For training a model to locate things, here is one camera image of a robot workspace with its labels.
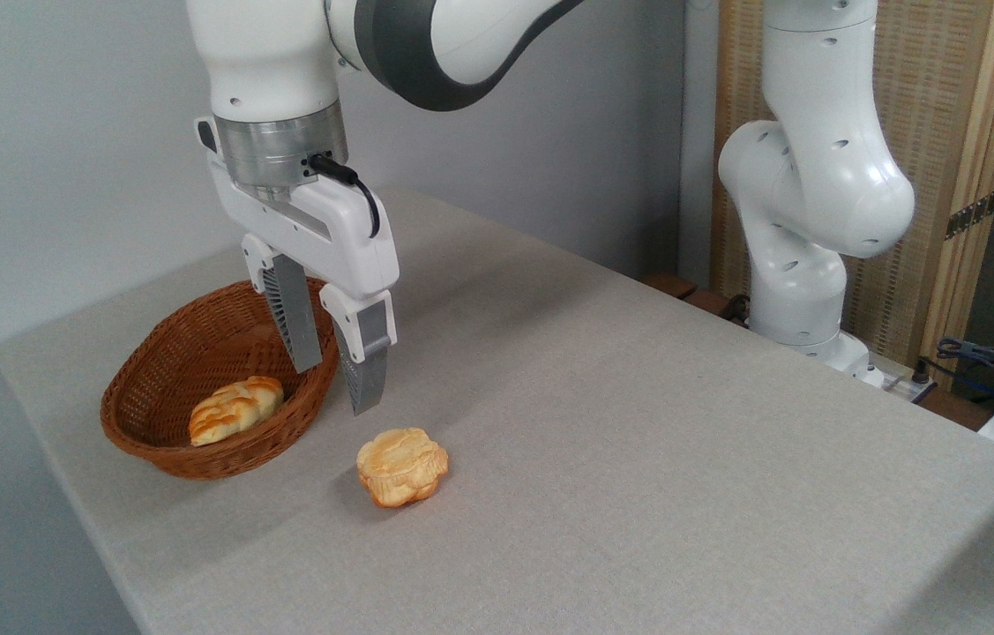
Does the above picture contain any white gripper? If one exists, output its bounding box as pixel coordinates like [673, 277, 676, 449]
[195, 117, 400, 416]

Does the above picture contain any round flower-shaped bread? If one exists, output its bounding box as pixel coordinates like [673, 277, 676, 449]
[356, 428, 450, 509]

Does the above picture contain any braided oblong bread loaf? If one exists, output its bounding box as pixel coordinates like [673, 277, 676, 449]
[189, 376, 285, 447]

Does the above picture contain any brown wicker basket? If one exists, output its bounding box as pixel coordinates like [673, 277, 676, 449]
[100, 278, 341, 481]

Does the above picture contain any brown wooden block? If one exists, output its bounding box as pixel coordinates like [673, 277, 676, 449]
[682, 289, 737, 320]
[642, 273, 699, 301]

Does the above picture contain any bamboo folding screen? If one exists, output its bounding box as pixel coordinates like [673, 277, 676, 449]
[710, 0, 994, 389]

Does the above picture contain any dark metal screen hinge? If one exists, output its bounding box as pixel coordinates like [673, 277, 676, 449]
[945, 189, 994, 241]

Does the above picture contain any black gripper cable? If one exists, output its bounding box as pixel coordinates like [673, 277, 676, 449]
[309, 154, 382, 240]

